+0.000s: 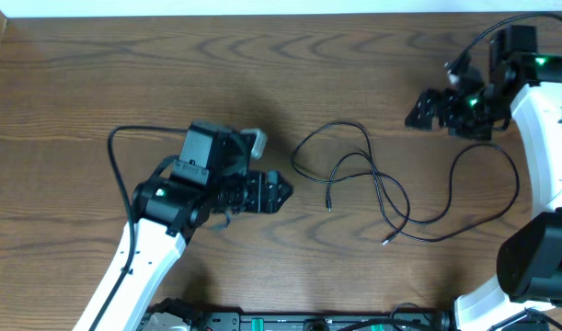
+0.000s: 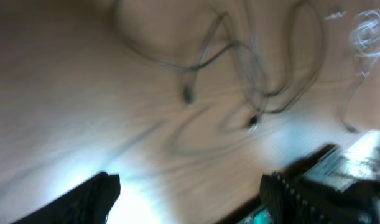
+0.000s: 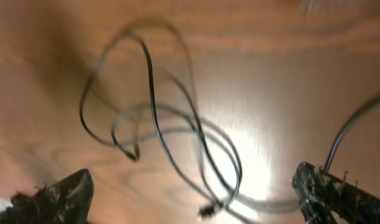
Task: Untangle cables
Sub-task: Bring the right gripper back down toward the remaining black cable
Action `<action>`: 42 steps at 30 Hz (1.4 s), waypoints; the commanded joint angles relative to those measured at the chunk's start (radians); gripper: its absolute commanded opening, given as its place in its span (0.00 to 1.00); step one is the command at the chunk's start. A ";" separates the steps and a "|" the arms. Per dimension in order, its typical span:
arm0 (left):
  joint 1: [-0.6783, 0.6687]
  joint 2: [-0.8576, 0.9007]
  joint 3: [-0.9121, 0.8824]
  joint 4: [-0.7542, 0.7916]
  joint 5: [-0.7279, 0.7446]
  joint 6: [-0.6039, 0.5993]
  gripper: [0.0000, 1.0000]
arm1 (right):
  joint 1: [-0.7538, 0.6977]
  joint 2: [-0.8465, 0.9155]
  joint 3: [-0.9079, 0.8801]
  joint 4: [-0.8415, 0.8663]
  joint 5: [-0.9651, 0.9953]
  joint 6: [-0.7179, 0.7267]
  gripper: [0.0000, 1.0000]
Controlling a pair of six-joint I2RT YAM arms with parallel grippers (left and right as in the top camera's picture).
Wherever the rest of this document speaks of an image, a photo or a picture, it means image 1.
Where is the black usb cable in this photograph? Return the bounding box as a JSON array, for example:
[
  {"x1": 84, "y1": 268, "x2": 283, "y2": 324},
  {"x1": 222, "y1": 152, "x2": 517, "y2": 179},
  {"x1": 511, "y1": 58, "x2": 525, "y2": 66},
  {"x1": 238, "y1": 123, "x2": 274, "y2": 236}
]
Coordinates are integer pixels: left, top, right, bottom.
[{"x1": 371, "y1": 143, "x2": 521, "y2": 245}]

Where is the black aluminium mounting rail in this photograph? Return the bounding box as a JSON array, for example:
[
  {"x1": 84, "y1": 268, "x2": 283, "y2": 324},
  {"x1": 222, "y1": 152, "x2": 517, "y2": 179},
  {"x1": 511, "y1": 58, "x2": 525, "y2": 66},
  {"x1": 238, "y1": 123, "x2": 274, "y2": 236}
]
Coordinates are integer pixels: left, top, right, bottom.
[{"x1": 137, "y1": 297, "x2": 551, "y2": 331}]

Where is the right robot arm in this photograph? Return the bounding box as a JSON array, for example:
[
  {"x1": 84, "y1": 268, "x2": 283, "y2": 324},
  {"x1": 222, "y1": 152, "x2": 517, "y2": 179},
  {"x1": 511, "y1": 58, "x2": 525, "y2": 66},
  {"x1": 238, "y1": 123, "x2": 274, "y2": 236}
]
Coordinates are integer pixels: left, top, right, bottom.
[{"x1": 405, "y1": 20, "x2": 562, "y2": 330}]

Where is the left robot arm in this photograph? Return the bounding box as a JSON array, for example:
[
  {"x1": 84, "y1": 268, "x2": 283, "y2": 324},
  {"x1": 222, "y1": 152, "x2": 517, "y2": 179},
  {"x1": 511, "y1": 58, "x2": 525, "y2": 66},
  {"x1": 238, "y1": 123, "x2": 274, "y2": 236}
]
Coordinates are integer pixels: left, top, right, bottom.
[{"x1": 75, "y1": 121, "x2": 293, "y2": 330}]

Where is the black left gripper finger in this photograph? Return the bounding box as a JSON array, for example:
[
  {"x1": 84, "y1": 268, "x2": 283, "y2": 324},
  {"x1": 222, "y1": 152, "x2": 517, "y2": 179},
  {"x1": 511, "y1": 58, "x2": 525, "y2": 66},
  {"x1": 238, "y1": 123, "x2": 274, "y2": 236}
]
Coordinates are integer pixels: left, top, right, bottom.
[
  {"x1": 267, "y1": 170, "x2": 293, "y2": 193},
  {"x1": 266, "y1": 188, "x2": 292, "y2": 213}
]

